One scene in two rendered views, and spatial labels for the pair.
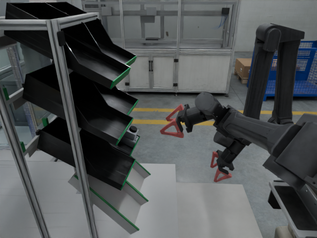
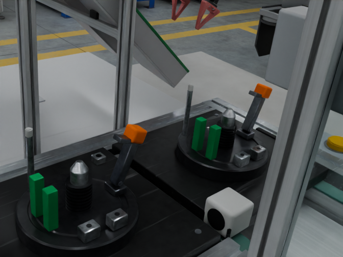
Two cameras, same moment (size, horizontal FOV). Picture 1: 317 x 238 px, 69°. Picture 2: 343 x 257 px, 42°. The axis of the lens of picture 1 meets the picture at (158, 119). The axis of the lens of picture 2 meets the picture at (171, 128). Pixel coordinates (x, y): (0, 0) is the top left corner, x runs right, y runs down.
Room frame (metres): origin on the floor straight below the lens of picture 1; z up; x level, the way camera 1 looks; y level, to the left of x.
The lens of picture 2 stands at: (-0.02, 0.68, 1.32)
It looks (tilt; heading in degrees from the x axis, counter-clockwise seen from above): 28 degrees down; 312
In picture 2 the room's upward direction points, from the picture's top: 7 degrees clockwise
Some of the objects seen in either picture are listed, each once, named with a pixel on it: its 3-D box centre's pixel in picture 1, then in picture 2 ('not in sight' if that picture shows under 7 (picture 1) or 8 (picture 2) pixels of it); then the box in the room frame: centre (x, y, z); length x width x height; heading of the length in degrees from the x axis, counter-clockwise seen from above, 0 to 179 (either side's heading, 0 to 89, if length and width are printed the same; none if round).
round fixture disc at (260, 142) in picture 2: not in sight; (222, 150); (0.32, 0.19, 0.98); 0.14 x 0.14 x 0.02
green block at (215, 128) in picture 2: not in sight; (213, 142); (0.31, 0.23, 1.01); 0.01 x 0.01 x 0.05; 88
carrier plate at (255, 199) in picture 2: not in sight; (220, 160); (0.32, 0.19, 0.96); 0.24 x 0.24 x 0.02; 88
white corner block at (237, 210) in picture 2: not in sight; (227, 212); (0.23, 0.29, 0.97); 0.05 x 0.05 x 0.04; 88
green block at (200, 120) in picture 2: not in sight; (198, 134); (0.34, 0.23, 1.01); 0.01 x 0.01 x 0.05; 88
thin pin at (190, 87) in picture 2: not in sight; (187, 110); (0.38, 0.22, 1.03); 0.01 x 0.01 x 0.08
